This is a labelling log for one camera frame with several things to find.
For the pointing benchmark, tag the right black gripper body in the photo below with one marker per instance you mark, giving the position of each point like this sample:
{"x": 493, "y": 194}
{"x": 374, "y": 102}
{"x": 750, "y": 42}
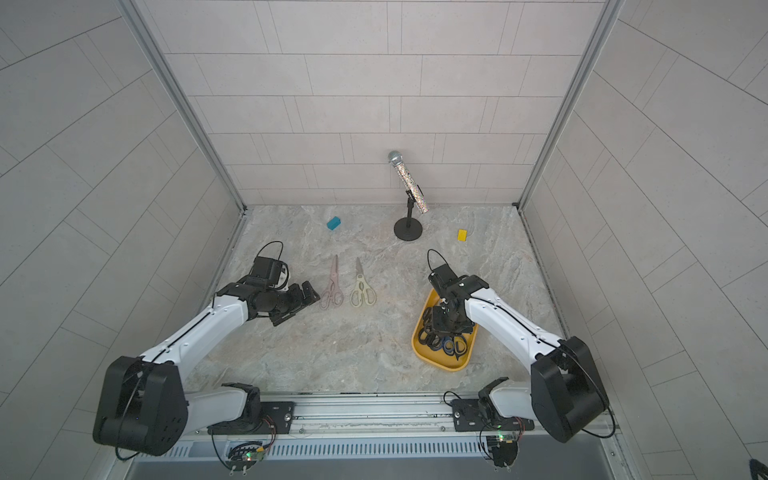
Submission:
{"x": 443, "y": 320}

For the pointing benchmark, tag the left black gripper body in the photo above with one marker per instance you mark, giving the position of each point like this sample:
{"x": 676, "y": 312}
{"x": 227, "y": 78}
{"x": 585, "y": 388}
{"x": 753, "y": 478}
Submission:
{"x": 283, "y": 303}

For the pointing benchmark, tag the yellow storage tray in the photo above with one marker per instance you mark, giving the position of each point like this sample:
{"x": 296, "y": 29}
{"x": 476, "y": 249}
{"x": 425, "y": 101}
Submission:
{"x": 426, "y": 344}

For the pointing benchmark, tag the pink scissors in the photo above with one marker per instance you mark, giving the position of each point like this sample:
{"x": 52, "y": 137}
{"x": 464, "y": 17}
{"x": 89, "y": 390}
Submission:
{"x": 332, "y": 296}

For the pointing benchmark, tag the cream kitchen scissors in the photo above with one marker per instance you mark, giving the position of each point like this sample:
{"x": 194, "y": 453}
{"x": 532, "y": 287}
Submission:
{"x": 362, "y": 294}

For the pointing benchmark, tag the blue handled scissors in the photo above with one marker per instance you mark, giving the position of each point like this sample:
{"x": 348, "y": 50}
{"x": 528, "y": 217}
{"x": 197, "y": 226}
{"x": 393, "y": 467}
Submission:
{"x": 448, "y": 345}

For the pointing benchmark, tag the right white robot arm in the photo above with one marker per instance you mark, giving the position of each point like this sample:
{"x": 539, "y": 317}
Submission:
{"x": 566, "y": 392}

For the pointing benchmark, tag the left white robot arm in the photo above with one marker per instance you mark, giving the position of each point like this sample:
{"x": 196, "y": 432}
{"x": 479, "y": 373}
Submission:
{"x": 143, "y": 405}

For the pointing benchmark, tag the black scissors in tray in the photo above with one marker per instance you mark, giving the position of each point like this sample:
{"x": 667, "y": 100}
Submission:
{"x": 461, "y": 346}

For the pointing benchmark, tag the black microphone stand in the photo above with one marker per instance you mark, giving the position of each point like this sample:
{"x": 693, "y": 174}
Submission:
{"x": 407, "y": 228}

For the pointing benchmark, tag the teal small block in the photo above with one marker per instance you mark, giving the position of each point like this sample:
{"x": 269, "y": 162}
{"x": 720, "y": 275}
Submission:
{"x": 334, "y": 223}

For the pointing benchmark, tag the right controller board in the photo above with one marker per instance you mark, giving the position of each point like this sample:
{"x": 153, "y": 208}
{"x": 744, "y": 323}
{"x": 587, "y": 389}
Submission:
{"x": 502, "y": 451}

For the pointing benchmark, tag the controller board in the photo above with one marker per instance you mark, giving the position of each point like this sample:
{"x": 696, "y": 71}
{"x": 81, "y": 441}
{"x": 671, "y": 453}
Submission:
{"x": 241, "y": 458}
{"x": 502, "y": 451}

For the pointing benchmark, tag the left controller board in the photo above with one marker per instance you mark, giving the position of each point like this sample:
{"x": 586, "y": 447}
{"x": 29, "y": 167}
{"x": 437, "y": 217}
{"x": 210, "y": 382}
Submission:
{"x": 241, "y": 458}

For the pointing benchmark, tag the glitter microphone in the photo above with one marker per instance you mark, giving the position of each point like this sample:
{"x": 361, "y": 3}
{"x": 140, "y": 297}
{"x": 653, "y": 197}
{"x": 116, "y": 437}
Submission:
{"x": 395, "y": 159}

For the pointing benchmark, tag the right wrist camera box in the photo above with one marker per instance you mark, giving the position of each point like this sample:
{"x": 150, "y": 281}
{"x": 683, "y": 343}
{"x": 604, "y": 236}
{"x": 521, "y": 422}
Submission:
{"x": 449, "y": 286}

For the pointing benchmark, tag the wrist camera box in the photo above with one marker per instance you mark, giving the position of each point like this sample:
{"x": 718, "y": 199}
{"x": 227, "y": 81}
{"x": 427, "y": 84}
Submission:
{"x": 449, "y": 286}
{"x": 267, "y": 271}

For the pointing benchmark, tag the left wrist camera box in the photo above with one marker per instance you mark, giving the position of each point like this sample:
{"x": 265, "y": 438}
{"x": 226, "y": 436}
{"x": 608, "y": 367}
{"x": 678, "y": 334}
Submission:
{"x": 267, "y": 271}

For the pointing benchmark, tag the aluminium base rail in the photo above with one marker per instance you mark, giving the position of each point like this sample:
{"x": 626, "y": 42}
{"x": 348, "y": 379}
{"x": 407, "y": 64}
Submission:
{"x": 378, "y": 426}

